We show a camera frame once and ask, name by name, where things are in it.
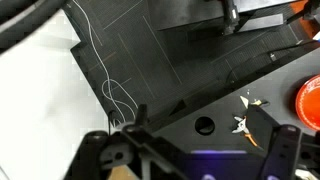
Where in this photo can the white robot stand table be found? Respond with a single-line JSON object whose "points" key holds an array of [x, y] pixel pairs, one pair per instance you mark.
{"points": [[33, 100]]}

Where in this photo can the black flat panel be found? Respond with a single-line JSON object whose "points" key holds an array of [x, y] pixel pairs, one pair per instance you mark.
{"points": [[186, 13]]}

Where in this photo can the black cylindrical post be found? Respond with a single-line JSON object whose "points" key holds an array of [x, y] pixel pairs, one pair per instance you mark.
{"points": [[230, 16]]}

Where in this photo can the beige paper tag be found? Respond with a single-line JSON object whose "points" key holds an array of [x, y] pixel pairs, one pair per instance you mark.
{"points": [[245, 100]]}

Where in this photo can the wooden table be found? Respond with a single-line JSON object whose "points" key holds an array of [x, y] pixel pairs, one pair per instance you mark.
{"points": [[308, 29]]}

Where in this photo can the red plastic bowl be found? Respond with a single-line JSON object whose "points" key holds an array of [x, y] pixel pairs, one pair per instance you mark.
{"points": [[310, 103]]}

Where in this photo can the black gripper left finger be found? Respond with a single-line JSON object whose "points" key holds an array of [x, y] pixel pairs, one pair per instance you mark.
{"points": [[133, 150]]}

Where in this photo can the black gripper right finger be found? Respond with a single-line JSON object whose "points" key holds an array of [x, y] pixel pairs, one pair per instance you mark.
{"points": [[286, 153]]}

